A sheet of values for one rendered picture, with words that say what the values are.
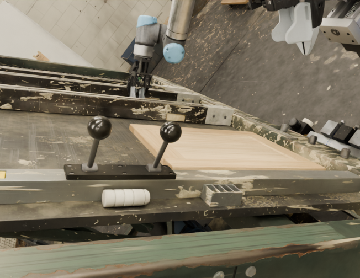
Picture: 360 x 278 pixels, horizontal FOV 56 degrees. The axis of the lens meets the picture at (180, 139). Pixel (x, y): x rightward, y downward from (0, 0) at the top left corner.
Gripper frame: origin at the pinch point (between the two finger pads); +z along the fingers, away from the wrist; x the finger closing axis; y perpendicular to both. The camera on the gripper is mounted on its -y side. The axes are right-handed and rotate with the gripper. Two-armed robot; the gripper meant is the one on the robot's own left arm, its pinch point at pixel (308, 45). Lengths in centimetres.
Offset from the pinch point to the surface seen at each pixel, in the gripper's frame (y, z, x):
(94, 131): 38.4, -2.3, -1.0
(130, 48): -50, 82, -489
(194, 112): 4, 35, -70
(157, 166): 31.5, 11.6, -6.7
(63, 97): 45, 8, -68
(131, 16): -84, 45, -557
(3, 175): 54, 0, -7
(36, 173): 50, 2, -7
